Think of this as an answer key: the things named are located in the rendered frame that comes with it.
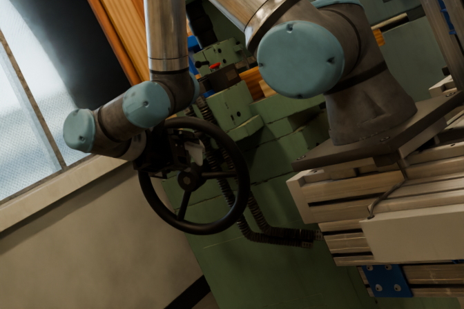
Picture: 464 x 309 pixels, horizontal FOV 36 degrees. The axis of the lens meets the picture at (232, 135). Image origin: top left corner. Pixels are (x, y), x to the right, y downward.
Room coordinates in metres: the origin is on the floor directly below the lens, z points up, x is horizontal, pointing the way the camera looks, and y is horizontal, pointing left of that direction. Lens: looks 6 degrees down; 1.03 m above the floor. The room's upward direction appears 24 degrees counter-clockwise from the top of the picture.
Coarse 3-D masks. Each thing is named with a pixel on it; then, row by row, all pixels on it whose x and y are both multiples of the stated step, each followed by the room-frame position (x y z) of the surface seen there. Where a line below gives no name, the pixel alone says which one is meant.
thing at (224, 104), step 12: (240, 84) 1.73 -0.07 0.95; (216, 96) 1.65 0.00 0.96; (228, 96) 1.66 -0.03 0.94; (240, 96) 1.71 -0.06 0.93; (216, 108) 1.65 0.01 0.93; (228, 108) 1.64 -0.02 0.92; (240, 108) 1.69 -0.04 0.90; (216, 120) 1.66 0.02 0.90; (228, 120) 1.65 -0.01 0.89; (240, 120) 1.66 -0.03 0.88
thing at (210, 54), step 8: (232, 40) 1.96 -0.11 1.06; (208, 48) 1.87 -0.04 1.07; (216, 48) 1.87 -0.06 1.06; (224, 48) 1.91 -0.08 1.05; (232, 48) 1.95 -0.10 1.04; (200, 56) 1.89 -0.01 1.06; (208, 56) 1.88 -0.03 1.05; (216, 56) 1.87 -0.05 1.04; (224, 56) 1.89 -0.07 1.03; (232, 56) 1.93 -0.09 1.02; (240, 56) 1.97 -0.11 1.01; (208, 64) 1.88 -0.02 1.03; (224, 64) 1.88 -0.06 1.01; (200, 72) 1.90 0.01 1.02; (208, 72) 1.89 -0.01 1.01
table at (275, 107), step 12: (264, 96) 1.77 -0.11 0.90; (276, 96) 1.68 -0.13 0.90; (252, 108) 1.72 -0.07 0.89; (264, 108) 1.70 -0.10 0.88; (276, 108) 1.69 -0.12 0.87; (288, 108) 1.68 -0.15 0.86; (300, 108) 1.66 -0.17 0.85; (252, 120) 1.67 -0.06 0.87; (264, 120) 1.71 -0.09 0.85; (276, 120) 1.70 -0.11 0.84; (228, 132) 1.65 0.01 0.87; (240, 132) 1.64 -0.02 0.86; (252, 132) 1.65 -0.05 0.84; (216, 144) 1.67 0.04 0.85
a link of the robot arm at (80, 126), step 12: (72, 120) 1.27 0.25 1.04; (84, 120) 1.25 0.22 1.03; (96, 120) 1.25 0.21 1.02; (72, 132) 1.26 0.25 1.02; (84, 132) 1.24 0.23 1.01; (96, 132) 1.25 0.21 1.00; (72, 144) 1.25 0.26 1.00; (84, 144) 1.25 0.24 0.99; (96, 144) 1.26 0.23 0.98; (108, 144) 1.26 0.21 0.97; (120, 144) 1.30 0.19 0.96; (108, 156) 1.32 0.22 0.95; (120, 156) 1.32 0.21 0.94
